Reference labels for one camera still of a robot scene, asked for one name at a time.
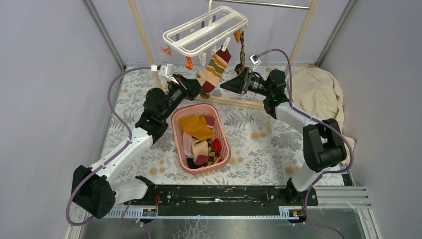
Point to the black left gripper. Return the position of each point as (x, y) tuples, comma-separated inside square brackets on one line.
[(190, 88)]

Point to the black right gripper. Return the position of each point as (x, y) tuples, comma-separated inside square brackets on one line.
[(238, 84)]

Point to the mustard yellow sock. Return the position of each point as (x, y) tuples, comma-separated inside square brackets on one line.
[(197, 127)]

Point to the pink laundry basket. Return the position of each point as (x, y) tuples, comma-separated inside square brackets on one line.
[(200, 140)]

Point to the beige purple striped sock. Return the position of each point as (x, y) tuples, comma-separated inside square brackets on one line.
[(200, 151)]

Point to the red snowflake sock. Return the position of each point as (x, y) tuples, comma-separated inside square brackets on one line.
[(216, 145)]

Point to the brown argyle sock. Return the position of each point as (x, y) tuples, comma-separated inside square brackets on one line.
[(241, 65), (213, 155)]

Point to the navy sock red cuff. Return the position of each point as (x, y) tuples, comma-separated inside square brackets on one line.
[(191, 164)]

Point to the pink green patterned sock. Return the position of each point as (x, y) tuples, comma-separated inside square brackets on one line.
[(187, 145)]

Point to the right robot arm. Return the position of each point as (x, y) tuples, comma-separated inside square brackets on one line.
[(323, 147)]

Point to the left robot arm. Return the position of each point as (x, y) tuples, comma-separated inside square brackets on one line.
[(94, 188)]

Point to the white plastic clip hanger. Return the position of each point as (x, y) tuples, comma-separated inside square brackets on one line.
[(208, 32)]

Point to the orange clothes peg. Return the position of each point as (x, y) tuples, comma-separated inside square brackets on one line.
[(189, 63)]

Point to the pink clothes peg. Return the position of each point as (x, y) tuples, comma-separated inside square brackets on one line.
[(166, 49)]

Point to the beige cloth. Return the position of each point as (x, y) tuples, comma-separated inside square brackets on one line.
[(319, 93)]

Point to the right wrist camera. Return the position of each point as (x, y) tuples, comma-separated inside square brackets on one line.
[(255, 61)]

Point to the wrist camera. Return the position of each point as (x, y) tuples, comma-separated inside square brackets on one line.
[(165, 72), (255, 61)]

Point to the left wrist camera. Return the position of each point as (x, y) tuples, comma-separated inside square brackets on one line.
[(165, 72)]

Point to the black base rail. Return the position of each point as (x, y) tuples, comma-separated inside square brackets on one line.
[(220, 200)]

